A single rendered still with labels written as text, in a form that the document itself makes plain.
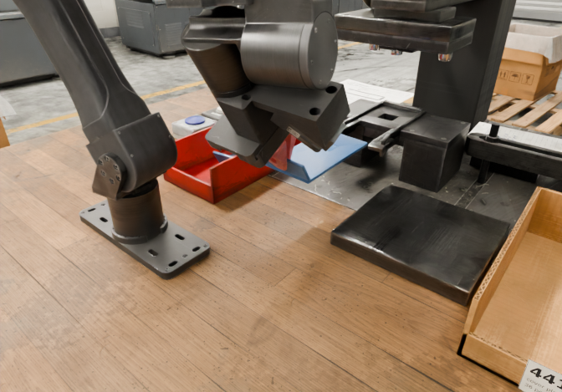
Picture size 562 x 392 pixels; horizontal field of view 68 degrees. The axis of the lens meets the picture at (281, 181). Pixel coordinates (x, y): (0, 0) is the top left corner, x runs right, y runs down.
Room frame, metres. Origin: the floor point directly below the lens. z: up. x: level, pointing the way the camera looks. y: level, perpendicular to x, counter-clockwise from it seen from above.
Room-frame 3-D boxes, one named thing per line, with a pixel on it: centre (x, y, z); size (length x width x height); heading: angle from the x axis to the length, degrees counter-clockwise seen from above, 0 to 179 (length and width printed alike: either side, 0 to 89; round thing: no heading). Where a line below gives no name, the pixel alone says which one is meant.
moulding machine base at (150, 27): (7.69, -0.01, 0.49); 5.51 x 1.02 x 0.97; 137
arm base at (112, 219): (0.45, 0.18, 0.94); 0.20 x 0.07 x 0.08; 51
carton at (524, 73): (3.65, -2.09, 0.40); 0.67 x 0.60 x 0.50; 133
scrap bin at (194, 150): (0.65, 0.06, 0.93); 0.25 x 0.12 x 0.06; 141
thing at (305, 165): (0.50, -0.05, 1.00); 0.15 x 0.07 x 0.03; 140
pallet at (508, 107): (3.41, -1.90, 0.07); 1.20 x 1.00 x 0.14; 134
